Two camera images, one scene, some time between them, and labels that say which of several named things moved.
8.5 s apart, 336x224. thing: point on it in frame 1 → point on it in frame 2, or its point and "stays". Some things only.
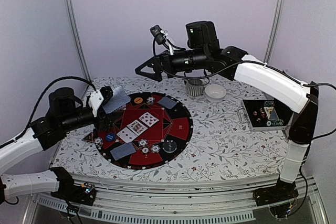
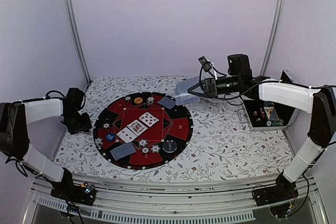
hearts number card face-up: (149, 119) stays
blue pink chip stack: (98, 142) stays
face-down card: (121, 151) stays
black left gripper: (106, 98) → (87, 124)
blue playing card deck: (118, 99) → (182, 95)
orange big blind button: (138, 100) stays
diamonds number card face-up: (127, 135) stays
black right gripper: (158, 68) → (209, 92)
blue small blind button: (109, 137) stays
